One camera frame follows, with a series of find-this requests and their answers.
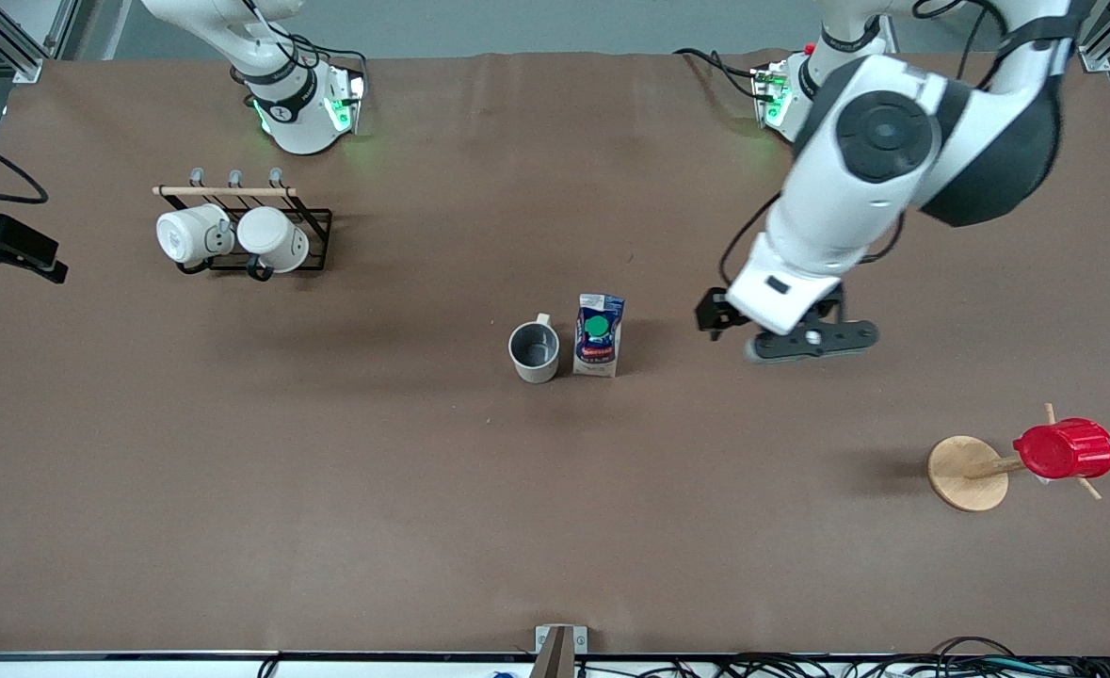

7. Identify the blue and white milk carton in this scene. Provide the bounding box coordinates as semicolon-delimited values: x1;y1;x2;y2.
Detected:
572;293;626;379

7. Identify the white mug with grey inside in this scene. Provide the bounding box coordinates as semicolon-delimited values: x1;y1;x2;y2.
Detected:
508;314;561;384

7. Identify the red plastic cup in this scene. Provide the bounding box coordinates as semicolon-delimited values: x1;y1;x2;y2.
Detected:
1013;418;1110;481

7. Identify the brown table cover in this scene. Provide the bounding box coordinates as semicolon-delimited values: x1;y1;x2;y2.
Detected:
0;49;1110;656

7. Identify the wooden mug tree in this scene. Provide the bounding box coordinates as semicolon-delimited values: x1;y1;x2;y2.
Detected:
927;403;1110;513

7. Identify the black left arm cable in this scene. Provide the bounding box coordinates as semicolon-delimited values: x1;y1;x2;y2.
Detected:
718;193;909;289

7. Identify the aluminium frame profile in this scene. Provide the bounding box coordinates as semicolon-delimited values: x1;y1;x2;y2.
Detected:
0;0;58;84
1077;0;1110;73

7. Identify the black wire mug rack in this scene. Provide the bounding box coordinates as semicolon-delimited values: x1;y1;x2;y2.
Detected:
153;168;333;282

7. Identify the black base power cable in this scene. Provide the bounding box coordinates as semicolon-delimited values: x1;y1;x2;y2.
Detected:
673;46;764;101

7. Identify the silver metal bracket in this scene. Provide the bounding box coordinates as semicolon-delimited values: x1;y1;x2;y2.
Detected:
531;624;588;678

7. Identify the black cable bundle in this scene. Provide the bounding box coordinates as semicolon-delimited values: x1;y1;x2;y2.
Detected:
705;638;1110;678

